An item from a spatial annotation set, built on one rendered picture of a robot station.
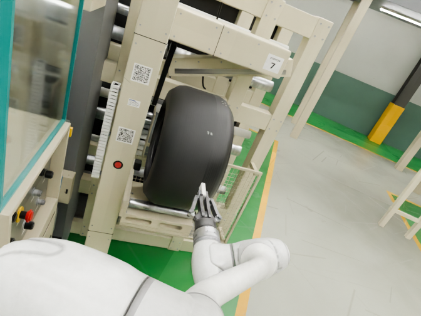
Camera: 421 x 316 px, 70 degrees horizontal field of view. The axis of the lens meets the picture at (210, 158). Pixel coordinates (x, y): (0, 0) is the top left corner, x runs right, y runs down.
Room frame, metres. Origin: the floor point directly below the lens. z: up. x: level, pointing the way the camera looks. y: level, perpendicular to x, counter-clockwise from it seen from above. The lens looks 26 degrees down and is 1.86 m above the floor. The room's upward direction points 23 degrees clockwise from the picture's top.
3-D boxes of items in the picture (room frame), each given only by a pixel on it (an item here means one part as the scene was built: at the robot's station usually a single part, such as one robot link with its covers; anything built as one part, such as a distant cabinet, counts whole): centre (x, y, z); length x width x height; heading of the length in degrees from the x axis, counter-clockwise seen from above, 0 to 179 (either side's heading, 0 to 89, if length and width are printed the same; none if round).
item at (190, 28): (1.69, 0.15, 1.71); 0.61 x 0.25 x 0.15; 108
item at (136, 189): (1.37, 0.18, 0.80); 0.37 x 0.36 x 0.02; 18
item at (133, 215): (1.24, 0.13, 0.83); 0.36 x 0.09 x 0.06; 108
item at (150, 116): (1.66, 0.50, 1.05); 0.20 x 0.15 x 0.30; 108
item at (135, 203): (1.24, 0.13, 0.90); 0.35 x 0.05 x 0.05; 108
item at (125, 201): (1.31, 0.34, 0.90); 0.40 x 0.03 x 0.10; 18
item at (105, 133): (1.22, 0.48, 1.19); 0.05 x 0.04 x 0.48; 18
